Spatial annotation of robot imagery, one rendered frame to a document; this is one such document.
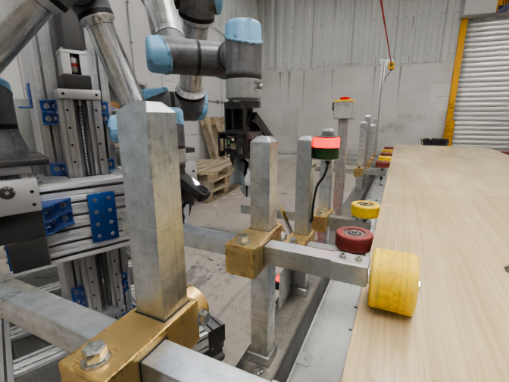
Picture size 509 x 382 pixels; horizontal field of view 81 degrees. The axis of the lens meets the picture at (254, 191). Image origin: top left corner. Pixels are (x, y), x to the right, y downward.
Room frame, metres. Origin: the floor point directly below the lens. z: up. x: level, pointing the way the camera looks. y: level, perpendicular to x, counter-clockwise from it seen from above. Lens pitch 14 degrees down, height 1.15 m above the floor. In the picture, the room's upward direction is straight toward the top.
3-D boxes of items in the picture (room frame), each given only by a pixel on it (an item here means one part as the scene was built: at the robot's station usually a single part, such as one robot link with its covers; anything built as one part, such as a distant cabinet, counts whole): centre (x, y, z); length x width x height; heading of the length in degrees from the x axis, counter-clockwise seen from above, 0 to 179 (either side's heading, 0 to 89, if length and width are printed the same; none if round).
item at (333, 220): (0.93, -0.15, 0.84); 0.44 x 0.03 x 0.04; 64
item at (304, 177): (0.71, -0.12, 0.87); 0.04 x 0.04 x 0.48; 64
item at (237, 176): (0.66, 0.04, 1.02); 0.06 x 0.03 x 0.09; 154
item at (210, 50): (0.74, 0.08, 1.29); 0.11 x 0.11 x 0.08; 22
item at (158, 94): (1.22, 0.39, 1.21); 0.13 x 0.12 x 0.14; 112
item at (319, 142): (0.69, -0.17, 1.10); 0.06 x 0.06 x 0.02
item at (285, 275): (0.75, -0.11, 0.75); 0.26 x 0.01 x 0.10; 154
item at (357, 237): (0.62, -0.22, 0.85); 0.08 x 0.08 x 0.11
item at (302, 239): (0.69, -0.12, 0.85); 0.14 x 0.06 x 0.05; 154
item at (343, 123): (1.17, -0.34, 0.93); 0.05 x 0.05 x 0.45; 64
